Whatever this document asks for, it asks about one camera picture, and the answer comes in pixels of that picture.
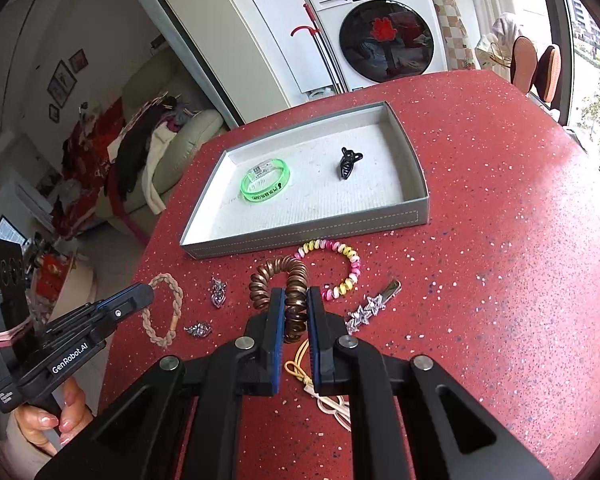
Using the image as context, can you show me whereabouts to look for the yellow cord hair tie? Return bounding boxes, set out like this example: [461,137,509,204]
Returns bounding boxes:
[284,339,352,432]

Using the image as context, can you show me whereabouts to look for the brown spiral hair tie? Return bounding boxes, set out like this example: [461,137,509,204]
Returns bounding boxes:
[248,253,310,344]

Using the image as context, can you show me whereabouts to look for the beige braided bracelet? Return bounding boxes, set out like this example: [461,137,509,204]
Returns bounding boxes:
[140,272,185,350]

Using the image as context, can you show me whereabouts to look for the silver owl charm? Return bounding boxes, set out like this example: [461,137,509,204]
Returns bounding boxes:
[210,278,227,309]

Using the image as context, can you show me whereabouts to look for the grey jewelry tray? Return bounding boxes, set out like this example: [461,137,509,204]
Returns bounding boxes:
[180,102,430,259]

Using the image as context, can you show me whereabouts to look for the left hand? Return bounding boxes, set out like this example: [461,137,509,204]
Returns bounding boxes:
[14,377,94,456]

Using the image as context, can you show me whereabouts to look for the silver star hair clip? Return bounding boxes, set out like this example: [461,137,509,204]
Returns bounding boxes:
[346,280,402,335]

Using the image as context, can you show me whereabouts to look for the silver heart charm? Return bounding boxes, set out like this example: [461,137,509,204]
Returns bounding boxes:
[184,322,212,339]

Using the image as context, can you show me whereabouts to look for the pile of clothes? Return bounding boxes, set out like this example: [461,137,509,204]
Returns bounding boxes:
[52,92,196,242]

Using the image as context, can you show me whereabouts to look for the green translucent bangle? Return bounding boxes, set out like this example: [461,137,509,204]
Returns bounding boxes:
[239,158,290,203]

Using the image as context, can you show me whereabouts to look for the black claw hair clip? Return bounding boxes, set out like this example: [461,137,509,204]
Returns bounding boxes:
[339,148,364,180]

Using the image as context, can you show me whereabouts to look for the beige leather armchair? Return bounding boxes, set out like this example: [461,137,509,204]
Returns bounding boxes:
[95,48,226,242]

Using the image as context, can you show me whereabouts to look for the white tall cabinet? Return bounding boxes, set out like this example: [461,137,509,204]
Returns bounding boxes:
[163,0,335,122]

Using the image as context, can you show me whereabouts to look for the checkered hanging cloth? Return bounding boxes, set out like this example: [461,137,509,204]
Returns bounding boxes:
[432,0,476,70]

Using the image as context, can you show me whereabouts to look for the white washing machine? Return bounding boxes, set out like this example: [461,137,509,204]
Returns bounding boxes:
[309,0,448,91]

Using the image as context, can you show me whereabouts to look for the brown chair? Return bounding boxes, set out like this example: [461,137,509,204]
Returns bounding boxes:
[533,44,562,103]
[509,36,538,94]

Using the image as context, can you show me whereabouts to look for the pink yellow spiral hair tie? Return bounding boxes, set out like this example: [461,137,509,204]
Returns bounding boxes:
[293,238,362,302]

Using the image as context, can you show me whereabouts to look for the framed wall pictures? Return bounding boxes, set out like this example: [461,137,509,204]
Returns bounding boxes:
[46,49,88,124]

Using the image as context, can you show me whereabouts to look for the red handled mop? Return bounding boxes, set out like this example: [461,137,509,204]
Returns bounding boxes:
[290,2,344,94]

